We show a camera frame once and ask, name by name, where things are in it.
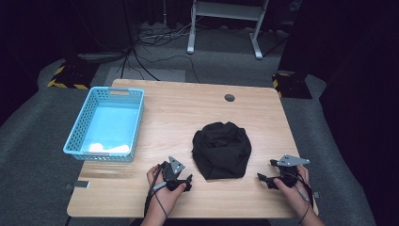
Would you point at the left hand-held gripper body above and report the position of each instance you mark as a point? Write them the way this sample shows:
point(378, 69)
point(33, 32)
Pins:
point(171, 175)

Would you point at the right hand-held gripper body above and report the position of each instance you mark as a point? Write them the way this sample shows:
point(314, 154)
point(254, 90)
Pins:
point(290, 176)

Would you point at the black shirt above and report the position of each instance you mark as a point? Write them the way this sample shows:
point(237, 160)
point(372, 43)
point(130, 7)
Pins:
point(221, 150)

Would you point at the person's right hand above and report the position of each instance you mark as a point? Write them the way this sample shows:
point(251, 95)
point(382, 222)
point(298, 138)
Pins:
point(298, 196)

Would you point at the person's left hand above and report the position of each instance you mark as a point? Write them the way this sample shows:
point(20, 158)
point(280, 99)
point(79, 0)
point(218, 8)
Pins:
point(163, 197)

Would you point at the yellow black striped floor pad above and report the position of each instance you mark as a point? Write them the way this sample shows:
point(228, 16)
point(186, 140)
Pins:
point(72, 77)
point(291, 86)

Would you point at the grey round table grommet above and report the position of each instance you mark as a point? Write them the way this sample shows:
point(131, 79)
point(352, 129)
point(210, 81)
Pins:
point(230, 97)

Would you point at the light blue plastic basket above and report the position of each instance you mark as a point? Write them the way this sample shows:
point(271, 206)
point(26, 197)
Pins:
point(109, 125)

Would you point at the black tripod stand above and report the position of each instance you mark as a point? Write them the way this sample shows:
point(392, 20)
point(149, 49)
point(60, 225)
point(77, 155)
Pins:
point(128, 37)

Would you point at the white metal stand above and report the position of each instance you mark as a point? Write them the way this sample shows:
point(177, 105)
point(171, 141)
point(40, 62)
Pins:
point(226, 11)

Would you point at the grey table edge bracket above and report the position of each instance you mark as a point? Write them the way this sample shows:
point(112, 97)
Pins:
point(316, 195)
point(80, 184)

